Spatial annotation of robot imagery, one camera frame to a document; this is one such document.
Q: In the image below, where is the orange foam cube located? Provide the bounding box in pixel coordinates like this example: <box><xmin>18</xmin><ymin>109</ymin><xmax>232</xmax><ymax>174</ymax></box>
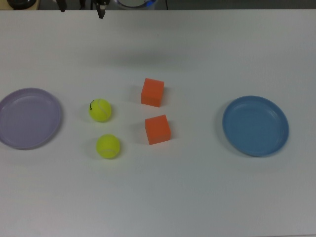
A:
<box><xmin>140</xmin><ymin>78</ymin><xmax>165</xmax><ymax>108</ymax></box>
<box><xmin>144</xmin><ymin>114</ymin><xmax>172</xmax><ymax>146</ymax></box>

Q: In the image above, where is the black round object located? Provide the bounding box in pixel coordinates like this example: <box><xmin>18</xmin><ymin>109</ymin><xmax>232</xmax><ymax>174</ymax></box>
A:
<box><xmin>6</xmin><ymin>0</ymin><xmax>37</xmax><ymax>8</ymax></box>

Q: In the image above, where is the yellow tennis ball black print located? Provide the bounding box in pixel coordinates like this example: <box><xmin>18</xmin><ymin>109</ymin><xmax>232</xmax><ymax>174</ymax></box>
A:
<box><xmin>88</xmin><ymin>98</ymin><xmax>112</xmax><ymax>122</ymax></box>

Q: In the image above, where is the plain yellow tennis ball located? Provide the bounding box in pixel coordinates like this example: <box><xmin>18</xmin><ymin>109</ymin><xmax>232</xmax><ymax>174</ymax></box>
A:
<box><xmin>95</xmin><ymin>133</ymin><xmax>121</xmax><ymax>160</ymax></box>

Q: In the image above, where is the purple plate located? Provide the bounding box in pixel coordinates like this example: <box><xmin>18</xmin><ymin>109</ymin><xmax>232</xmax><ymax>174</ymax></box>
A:
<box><xmin>0</xmin><ymin>87</ymin><xmax>63</xmax><ymax>151</ymax></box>

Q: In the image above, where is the tan wooden board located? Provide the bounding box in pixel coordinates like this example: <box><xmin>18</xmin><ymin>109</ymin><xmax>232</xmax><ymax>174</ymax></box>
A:
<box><xmin>0</xmin><ymin>0</ymin><xmax>40</xmax><ymax>10</ymax></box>

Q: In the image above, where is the blue plate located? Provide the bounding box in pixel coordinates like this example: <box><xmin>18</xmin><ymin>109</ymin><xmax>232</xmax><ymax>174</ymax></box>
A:
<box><xmin>221</xmin><ymin>95</ymin><xmax>290</xmax><ymax>158</ymax></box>

